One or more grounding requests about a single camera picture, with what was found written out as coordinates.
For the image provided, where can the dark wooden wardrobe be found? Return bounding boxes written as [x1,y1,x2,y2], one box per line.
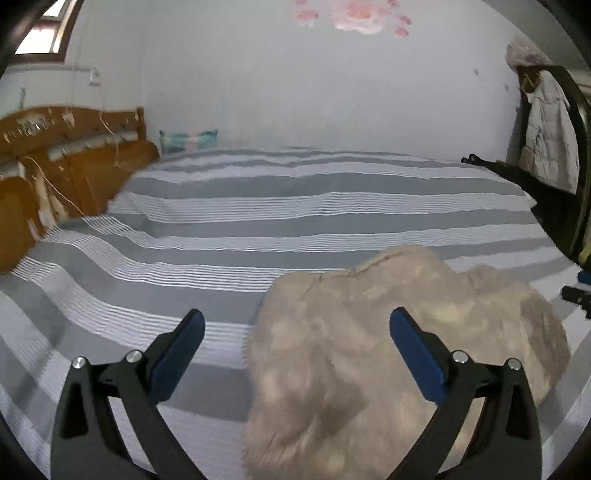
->
[517,65,590,259]

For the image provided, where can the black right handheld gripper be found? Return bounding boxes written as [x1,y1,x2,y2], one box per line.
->
[561,270,591,320]

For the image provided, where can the window with dark frame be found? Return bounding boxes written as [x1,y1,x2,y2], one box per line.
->
[11,0,84,64]

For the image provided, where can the pink flower wall sticker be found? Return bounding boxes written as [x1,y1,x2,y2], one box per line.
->
[291,0,413,37]

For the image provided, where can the grey white striped bedspread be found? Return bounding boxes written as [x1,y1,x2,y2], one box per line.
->
[1,150,590,479]

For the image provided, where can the white charging cable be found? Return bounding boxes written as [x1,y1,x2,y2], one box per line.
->
[18,108,136,218]

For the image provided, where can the white hanging puffer coat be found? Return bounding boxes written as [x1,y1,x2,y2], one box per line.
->
[519,70,580,194]

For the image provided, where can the teal pink striped pillow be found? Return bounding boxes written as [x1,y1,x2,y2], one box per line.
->
[159,129,218,155]

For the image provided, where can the plastic bag on wardrobe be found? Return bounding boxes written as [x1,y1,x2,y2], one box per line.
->
[505,37,552,71]

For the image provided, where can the brown wooden headboard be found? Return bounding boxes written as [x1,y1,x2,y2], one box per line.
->
[1,106,159,272]

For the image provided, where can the beige puffer jacket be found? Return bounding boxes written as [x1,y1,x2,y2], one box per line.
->
[243,245,571,479]

